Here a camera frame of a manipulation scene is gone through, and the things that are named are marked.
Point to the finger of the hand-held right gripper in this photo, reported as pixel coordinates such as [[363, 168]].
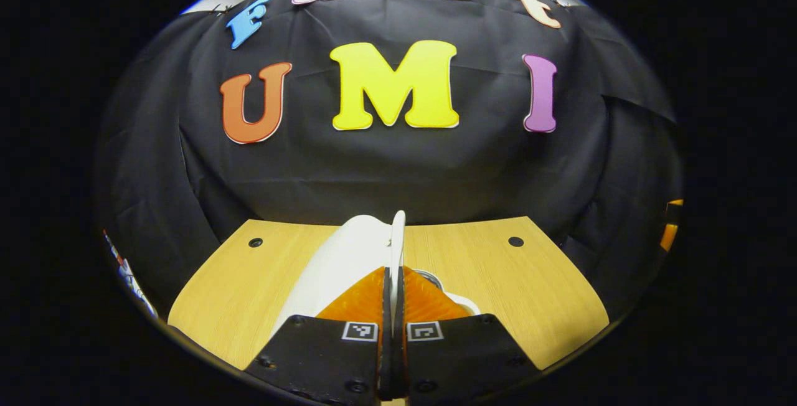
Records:
[[668, 238], [677, 203]]

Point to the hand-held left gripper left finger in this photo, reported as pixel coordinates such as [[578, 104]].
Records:
[[324, 356]]

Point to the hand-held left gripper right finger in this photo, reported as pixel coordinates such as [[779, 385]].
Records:
[[461, 356]]

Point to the small white suitcase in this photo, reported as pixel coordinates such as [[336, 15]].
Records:
[[342, 263]]

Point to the black backdrop cloth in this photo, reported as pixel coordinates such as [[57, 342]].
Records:
[[386, 169]]

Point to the colourful printed banner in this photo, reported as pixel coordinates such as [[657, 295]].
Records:
[[127, 272]]

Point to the black binder clip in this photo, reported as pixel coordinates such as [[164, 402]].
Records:
[[219, 8], [553, 1]]

